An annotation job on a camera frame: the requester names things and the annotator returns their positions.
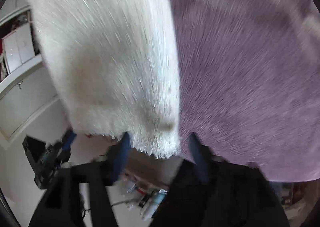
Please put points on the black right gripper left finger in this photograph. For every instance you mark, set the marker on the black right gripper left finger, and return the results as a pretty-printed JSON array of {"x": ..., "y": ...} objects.
[{"x": 61, "y": 204}]

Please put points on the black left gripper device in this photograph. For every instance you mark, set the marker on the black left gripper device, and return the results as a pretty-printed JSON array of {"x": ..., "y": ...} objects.
[{"x": 46, "y": 159}]

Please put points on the clutter of items on floor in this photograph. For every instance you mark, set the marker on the clutter of items on floor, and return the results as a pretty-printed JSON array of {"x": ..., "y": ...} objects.
[{"x": 140, "y": 193}]

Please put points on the white drawer box on shelf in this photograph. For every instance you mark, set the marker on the white drawer box on shelf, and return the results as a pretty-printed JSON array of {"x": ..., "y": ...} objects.
[{"x": 18, "y": 47}]

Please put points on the white fluffy garment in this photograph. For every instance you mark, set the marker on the white fluffy garment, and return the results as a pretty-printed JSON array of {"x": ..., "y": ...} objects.
[{"x": 115, "y": 68}]

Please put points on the purple floral plush blanket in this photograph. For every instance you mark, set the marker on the purple floral plush blanket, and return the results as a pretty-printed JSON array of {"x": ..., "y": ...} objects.
[{"x": 249, "y": 74}]

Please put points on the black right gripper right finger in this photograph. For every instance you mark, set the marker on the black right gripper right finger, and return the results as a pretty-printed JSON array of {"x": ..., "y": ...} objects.
[{"x": 210, "y": 191}]

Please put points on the white wardrobe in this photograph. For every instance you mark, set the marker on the white wardrobe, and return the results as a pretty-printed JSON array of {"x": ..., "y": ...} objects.
[{"x": 27, "y": 92}]

